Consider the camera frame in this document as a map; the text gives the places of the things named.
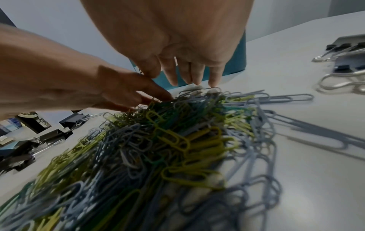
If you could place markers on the person's left hand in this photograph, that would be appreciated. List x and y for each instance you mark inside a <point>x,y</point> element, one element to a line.
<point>57,79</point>

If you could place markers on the person's right hand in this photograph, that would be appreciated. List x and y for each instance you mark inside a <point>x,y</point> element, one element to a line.
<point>176,27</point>

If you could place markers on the group of black binder clips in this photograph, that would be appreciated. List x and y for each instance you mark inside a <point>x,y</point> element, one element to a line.
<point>72,119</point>
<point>348,62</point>

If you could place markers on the teal divided organizer box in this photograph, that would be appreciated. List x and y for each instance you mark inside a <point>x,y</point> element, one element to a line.
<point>238,56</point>

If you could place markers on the pile of coloured paper clips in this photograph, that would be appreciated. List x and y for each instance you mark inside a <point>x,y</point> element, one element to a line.
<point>171,139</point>

